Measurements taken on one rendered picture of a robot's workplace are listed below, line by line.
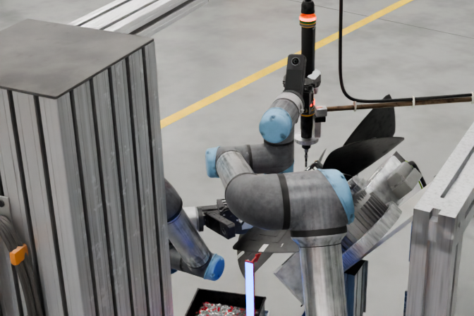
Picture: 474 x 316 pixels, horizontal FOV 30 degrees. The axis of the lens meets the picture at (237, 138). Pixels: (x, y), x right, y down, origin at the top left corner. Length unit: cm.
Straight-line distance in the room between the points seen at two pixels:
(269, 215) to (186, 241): 61
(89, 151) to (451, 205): 58
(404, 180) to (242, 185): 108
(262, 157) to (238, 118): 376
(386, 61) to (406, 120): 108
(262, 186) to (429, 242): 91
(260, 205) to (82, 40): 56
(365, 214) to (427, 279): 166
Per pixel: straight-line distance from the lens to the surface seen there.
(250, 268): 229
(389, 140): 240
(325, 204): 175
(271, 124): 208
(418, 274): 89
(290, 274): 257
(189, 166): 529
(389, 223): 254
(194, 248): 235
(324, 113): 242
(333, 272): 178
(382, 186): 279
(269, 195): 174
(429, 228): 85
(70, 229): 127
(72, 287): 133
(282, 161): 214
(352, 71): 666
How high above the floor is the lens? 248
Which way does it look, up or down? 26 degrees down
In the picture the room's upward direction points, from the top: 2 degrees counter-clockwise
